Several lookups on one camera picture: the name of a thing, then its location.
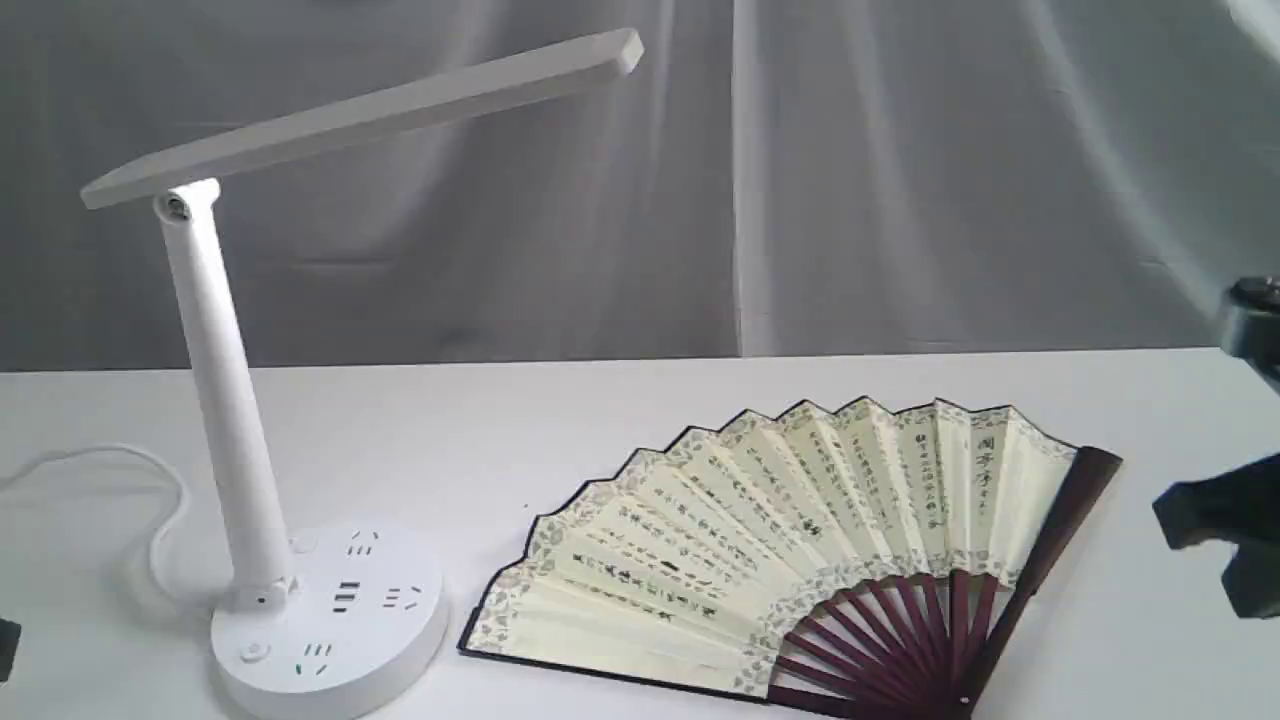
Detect white desk lamp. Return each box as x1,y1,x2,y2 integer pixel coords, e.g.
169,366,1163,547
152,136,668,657
78,28,451,720

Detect folding paper fan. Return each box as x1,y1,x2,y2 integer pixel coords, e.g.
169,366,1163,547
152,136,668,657
457,396,1123,719

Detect white power cable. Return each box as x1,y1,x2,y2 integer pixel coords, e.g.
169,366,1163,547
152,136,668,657
0,445,216,601

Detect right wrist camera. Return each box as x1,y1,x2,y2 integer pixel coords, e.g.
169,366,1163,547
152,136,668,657
1215,274,1279,395

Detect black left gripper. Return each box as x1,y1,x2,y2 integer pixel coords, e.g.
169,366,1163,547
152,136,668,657
0,618,23,684

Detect white backdrop curtain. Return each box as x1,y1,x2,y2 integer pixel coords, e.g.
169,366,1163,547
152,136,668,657
1,1,1277,372

